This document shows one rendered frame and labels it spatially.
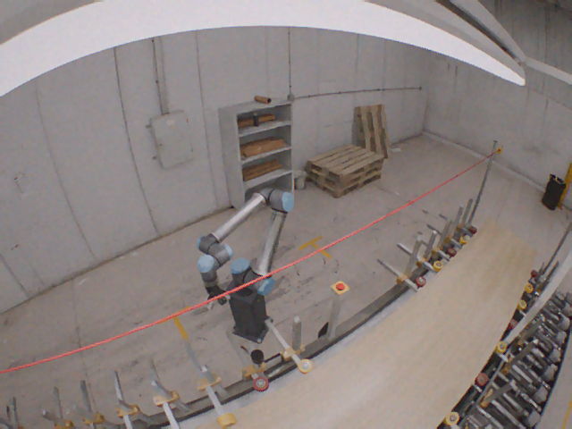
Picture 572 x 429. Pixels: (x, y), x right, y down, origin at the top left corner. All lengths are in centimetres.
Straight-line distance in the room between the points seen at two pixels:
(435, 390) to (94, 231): 378
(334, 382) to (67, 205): 329
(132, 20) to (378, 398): 151
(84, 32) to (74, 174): 326
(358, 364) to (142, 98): 321
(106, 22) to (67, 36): 3
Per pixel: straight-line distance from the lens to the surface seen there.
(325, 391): 144
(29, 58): 22
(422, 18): 39
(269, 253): 183
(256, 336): 256
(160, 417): 175
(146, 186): 358
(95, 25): 21
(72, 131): 332
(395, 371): 155
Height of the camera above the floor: 227
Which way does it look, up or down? 35 degrees down
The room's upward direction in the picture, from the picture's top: 1 degrees counter-clockwise
